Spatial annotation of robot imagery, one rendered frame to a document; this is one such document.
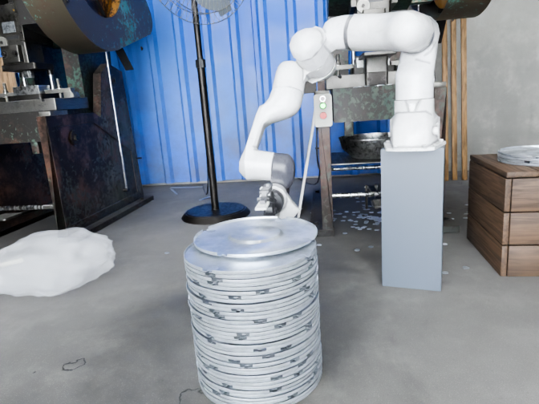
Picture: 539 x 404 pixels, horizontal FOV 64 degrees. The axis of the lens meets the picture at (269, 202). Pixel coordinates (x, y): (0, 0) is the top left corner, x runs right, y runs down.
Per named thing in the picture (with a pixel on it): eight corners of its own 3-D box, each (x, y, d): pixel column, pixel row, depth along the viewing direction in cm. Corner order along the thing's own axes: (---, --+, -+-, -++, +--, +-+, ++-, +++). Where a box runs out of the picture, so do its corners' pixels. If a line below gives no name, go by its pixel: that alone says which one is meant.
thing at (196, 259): (338, 236, 99) (338, 233, 99) (269, 285, 76) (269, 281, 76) (237, 224, 115) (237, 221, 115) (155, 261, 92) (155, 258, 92)
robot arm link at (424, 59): (443, 96, 140) (444, 14, 135) (427, 98, 126) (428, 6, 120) (409, 98, 147) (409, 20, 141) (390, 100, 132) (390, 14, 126)
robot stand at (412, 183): (440, 291, 135) (443, 147, 125) (382, 285, 142) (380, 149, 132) (442, 269, 151) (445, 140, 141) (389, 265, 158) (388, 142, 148)
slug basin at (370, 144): (415, 159, 198) (415, 136, 195) (340, 163, 202) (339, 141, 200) (402, 149, 230) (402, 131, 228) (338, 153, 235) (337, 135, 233)
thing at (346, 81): (428, 82, 191) (428, 67, 190) (325, 90, 197) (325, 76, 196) (414, 83, 220) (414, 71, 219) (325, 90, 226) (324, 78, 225)
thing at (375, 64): (398, 82, 179) (397, 48, 176) (362, 85, 180) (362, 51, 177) (388, 84, 203) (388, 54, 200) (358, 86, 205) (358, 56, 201)
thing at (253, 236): (334, 222, 108) (334, 220, 108) (285, 264, 83) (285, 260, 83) (235, 216, 121) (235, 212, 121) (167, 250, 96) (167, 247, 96)
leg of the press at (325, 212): (334, 236, 195) (326, 24, 175) (309, 237, 197) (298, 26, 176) (330, 192, 284) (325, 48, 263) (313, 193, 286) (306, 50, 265)
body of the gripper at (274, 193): (261, 213, 137) (257, 222, 128) (259, 187, 135) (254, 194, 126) (285, 212, 136) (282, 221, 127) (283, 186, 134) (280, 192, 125)
